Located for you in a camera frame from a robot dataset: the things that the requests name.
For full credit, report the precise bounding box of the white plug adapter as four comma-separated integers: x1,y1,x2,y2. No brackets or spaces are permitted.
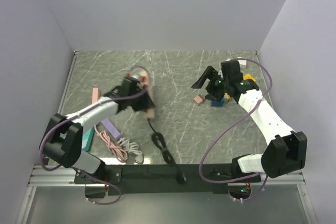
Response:
226,58,247,69

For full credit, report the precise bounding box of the dusty pink plug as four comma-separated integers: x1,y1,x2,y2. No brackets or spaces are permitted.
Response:
194,95,205,105

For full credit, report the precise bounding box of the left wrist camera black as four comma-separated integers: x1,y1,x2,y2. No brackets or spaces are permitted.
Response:
119,76,139,97

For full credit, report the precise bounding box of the black coiled cable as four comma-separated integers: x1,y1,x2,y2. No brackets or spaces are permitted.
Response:
147,118,187,185

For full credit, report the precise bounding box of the blue cube socket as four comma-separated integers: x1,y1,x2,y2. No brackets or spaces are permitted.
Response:
211,98,225,107

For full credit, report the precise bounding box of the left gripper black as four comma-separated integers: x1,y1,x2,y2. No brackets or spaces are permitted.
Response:
128,86,155,112

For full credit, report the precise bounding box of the purple power strip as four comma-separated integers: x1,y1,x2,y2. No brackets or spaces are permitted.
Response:
101,119,122,141

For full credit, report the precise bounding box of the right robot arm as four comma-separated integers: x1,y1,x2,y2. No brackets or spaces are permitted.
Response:
192,61,308,183

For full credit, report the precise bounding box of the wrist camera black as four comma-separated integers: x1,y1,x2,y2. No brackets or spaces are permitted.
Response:
221,60,243,82
119,76,139,97

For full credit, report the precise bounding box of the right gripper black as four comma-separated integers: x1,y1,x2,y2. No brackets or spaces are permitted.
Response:
191,66,229,103

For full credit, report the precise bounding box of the black mounting base bar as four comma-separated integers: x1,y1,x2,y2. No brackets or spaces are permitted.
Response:
74,164,261,199

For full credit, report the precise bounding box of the teal power strip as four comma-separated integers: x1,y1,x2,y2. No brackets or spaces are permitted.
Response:
81,127,95,152

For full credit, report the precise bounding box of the white cable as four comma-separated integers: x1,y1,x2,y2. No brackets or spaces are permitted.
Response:
117,136,144,164

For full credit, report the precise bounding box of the aluminium rail frame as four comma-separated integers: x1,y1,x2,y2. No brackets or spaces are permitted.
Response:
15,50,316,224

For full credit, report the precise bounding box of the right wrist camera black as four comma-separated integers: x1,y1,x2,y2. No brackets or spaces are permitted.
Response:
221,60,243,82

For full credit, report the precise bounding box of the pink power strip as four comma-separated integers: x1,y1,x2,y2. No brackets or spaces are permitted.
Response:
91,87,129,163

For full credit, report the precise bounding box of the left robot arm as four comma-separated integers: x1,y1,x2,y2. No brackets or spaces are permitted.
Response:
39,75,155,183

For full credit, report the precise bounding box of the beige red power strip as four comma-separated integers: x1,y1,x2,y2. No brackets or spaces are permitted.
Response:
134,69,155,119

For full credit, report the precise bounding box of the yellow cube socket adapter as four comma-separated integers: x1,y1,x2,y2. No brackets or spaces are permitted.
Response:
243,74,256,82

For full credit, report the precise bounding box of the yellow white plug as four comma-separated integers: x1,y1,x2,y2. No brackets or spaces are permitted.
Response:
224,93,232,102

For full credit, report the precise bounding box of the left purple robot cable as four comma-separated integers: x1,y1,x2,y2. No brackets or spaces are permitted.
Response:
38,66,150,206

